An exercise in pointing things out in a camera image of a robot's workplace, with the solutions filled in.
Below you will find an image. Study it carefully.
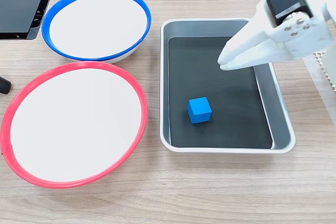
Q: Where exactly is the black tray liner mat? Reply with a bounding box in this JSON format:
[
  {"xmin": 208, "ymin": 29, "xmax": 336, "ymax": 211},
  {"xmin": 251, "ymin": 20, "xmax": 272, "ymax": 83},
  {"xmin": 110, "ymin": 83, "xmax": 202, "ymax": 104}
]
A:
[{"xmin": 167, "ymin": 36, "xmax": 273, "ymax": 149}]

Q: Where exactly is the blue cube block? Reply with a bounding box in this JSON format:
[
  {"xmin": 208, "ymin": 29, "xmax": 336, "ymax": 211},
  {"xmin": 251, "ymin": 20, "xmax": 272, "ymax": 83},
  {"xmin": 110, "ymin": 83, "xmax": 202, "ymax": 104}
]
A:
[{"xmin": 187, "ymin": 97, "xmax": 213, "ymax": 124}]

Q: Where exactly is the black glossy panel device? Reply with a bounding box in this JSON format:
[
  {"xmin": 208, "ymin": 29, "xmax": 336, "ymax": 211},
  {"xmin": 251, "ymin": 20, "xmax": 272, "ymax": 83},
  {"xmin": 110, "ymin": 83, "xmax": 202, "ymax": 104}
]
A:
[{"xmin": 0, "ymin": 0, "xmax": 61, "ymax": 41}]

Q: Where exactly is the black rounded object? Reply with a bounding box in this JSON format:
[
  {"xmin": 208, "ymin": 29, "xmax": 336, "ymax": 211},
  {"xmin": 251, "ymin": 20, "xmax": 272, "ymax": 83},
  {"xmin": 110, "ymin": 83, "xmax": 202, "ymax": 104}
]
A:
[{"xmin": 0, "ymin": 76, "xmax": 13, "ymax": 94}]

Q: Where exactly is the silver metal tray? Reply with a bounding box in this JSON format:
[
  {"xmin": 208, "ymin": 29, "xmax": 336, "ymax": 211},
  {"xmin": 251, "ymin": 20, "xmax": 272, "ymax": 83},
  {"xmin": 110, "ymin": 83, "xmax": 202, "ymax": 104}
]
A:
[{"xmin": 159, "ymin": 18, "xmax": 297, "ymax": 154}]

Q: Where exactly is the white mesh grip mat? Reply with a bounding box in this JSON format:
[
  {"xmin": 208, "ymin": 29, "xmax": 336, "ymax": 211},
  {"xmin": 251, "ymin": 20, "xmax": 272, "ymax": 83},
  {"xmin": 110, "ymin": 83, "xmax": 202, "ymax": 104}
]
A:
[{"xmin": 313, "ymin": 50, "xmax": 336, "ymax": 94}]

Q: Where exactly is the white dish with red rim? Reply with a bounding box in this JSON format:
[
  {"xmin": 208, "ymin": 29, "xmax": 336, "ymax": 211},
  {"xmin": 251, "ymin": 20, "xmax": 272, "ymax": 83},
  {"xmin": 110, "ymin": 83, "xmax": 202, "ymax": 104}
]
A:
[{"xmin": 0, "ymin": 61, "xmax": 149, "ymax": 189}]

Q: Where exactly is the white dish with blue rim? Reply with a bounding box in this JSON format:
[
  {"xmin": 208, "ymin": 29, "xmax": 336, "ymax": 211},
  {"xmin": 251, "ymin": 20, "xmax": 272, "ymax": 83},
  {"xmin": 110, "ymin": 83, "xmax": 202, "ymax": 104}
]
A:
[{"xmin": 41, "ymin": 0, "xmax": 152, "ymax": 64}]

